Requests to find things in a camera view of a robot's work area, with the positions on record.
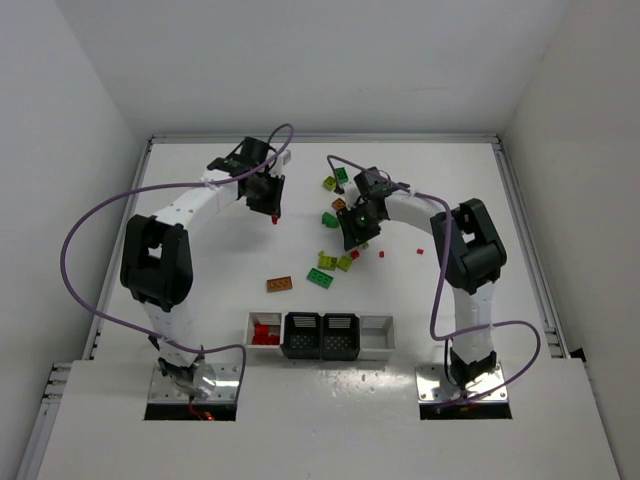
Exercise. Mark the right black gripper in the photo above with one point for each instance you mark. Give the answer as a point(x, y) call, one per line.
point(358, 228)

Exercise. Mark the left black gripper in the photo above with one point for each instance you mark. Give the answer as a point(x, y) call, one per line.
point(267, 195)

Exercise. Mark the orange brick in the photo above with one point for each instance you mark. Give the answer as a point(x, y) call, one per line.
point(279, 284)
point(338, 204)

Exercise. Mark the red square brick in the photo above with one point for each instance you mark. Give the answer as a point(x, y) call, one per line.
point(261, 330)

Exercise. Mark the red long brick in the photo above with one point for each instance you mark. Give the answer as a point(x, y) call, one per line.
point(271, 340)

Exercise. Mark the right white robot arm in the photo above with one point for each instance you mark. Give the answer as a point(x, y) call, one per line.
point(469, 249)

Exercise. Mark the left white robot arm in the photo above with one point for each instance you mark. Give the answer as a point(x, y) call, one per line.
point(156, 263)

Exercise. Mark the lime square brick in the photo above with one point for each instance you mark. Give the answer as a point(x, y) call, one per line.
point(344, 263)

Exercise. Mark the green sloped brick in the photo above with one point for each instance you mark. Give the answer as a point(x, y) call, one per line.
point(329, 220)

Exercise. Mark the lime printed brick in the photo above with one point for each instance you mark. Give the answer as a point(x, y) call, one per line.
point(326, 262)

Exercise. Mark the lime brick top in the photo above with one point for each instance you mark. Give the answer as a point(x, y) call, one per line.
point(329, 183)

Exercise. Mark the dark green brick top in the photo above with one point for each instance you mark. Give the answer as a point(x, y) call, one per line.
point(341, 175)

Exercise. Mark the green long brick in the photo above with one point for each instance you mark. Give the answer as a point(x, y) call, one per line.
point(319, 278)

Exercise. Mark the right black bin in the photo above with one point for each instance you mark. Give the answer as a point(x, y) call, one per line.
point(340, 337)

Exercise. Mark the black bin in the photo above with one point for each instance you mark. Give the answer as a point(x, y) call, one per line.
point(302, 336)
point(340, 337)

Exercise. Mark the right white bin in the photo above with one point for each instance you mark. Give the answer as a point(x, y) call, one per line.
point(377, 338)

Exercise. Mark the white bin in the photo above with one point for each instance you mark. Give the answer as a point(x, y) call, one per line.
point(275, 320)
point(377, 338)

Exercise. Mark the left black bin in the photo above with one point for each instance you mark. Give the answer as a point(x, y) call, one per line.
point(302, 336)

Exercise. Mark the left white bin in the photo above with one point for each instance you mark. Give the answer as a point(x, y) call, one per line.
point(275, 320)

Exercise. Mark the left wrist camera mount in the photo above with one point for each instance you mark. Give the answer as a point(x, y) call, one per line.
point(277, 168)

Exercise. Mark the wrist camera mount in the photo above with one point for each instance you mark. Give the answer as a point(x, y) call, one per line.
point(347, 189)
point(277, 168)

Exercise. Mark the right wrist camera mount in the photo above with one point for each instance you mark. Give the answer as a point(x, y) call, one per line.
point(347, 189)

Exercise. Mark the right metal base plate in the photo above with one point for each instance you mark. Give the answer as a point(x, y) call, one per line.
point(433, 386)

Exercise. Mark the metal base plate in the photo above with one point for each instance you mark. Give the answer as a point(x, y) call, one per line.
point(210, 384)
point(433, 386)

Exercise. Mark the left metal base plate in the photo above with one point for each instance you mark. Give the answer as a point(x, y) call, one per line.
point(210, 384)

